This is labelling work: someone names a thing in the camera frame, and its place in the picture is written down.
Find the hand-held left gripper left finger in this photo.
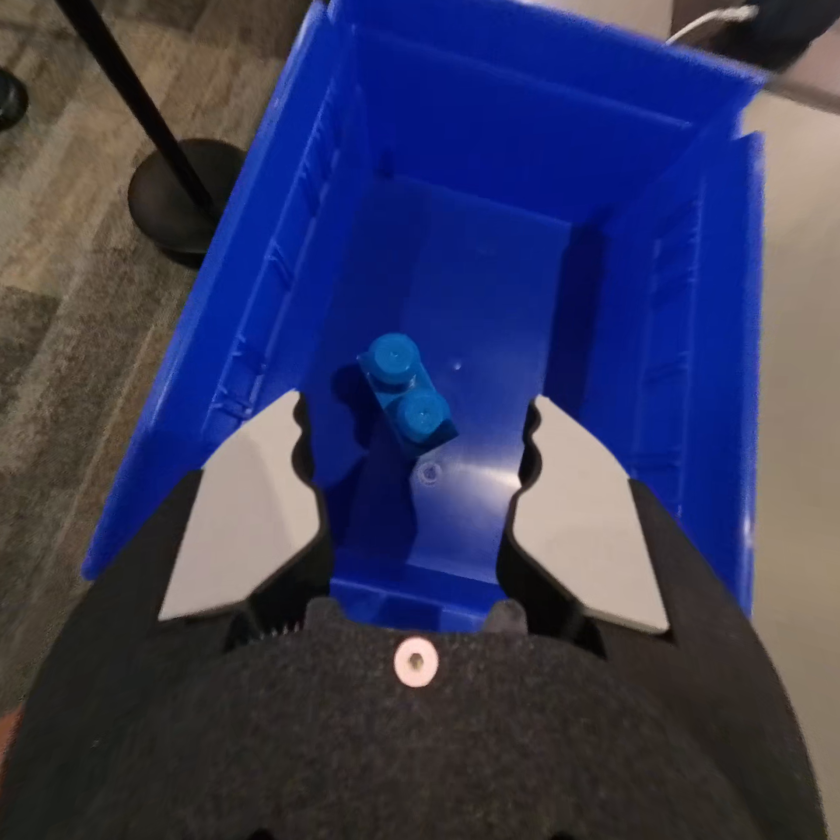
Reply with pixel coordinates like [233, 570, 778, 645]
[158, 390, 330, 623]

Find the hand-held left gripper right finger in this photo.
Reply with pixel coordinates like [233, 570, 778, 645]
[500, 394, 672, 636]

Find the blue two-stud block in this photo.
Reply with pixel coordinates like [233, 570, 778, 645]
[357, 332, 460, 457]

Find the blue plastic bin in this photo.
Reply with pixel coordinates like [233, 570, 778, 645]
[82, 0, 767, 634]

